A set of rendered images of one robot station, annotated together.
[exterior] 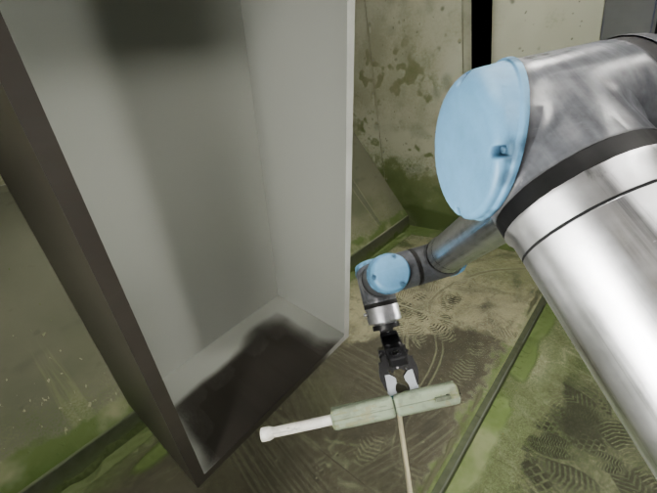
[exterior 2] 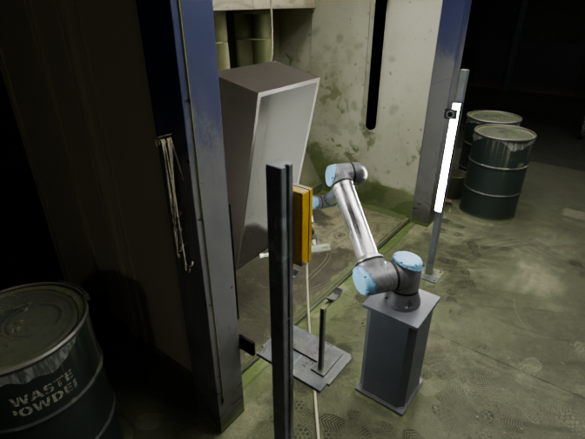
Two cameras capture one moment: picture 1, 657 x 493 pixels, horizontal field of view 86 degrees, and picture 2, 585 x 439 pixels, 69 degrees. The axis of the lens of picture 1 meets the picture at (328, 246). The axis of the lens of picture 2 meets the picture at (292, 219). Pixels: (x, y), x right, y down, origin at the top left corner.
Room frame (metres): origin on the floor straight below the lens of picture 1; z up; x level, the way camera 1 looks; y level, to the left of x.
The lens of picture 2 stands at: (-1.82, 0.45, 2.06)
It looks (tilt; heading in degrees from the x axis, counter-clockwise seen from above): 28 degrees down; 350
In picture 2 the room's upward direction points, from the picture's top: straight up
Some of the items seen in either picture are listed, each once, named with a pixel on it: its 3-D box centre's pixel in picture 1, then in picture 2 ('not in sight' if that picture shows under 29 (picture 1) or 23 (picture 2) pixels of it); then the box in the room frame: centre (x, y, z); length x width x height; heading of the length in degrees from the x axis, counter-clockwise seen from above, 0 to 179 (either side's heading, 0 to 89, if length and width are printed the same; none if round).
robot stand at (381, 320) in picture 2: not in sight; (394, 345); (-0.16, -0.43, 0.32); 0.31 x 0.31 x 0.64; 43
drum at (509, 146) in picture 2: not in sight; (494, 172); (1.88, -2.35, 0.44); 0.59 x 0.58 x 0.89; 147
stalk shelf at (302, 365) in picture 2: not in sight; (303, 354); (-0.59, 0.19, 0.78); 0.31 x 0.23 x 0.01; 43
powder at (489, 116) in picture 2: not in sight; (494, 118); (2.47, -2.62, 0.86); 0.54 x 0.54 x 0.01
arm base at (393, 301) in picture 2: not in sight; (402, 293); (-0.16, -0.43, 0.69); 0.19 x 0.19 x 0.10
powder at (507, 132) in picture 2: not in sight; (504, 133); (1.88, -2.35, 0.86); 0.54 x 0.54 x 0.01
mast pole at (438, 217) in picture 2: not in sight; (444, 184); (0.87, -1.18, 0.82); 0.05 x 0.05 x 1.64; 43
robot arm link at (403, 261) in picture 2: not in sight; (404, 271); (-0.16, -0.42, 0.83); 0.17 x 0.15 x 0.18; 99
